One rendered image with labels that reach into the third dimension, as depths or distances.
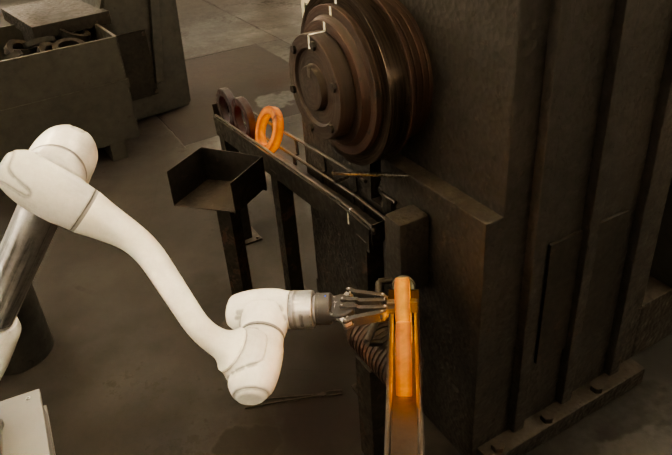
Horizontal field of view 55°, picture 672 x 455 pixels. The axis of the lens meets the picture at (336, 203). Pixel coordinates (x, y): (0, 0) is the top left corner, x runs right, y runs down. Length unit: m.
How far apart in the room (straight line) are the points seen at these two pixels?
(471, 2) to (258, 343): 0.87
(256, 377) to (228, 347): 0.09
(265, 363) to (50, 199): 0.55
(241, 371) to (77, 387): 1.29
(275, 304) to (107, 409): 1.12
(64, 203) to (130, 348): 1.37
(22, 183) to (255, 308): 0.55
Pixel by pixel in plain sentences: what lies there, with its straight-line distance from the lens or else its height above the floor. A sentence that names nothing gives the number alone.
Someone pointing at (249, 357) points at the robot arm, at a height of 0.75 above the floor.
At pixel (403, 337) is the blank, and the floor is 0.80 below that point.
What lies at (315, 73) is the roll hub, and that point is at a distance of 1.66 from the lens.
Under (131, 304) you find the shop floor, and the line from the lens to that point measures 2.91.
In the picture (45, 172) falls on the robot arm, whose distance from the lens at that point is 1.40.
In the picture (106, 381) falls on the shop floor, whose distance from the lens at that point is 2.59.
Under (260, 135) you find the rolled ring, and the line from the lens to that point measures 2.56.
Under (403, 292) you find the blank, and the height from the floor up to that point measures 0.79.
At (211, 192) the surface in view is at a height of 0.59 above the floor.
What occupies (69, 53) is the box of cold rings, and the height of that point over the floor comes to 0.70.
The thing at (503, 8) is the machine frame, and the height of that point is 1.36.
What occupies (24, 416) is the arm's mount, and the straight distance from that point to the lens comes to 1.94.
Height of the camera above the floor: 1.71
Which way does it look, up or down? 31 degrees down
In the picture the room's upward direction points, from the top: 4 degrees counter-clockwise
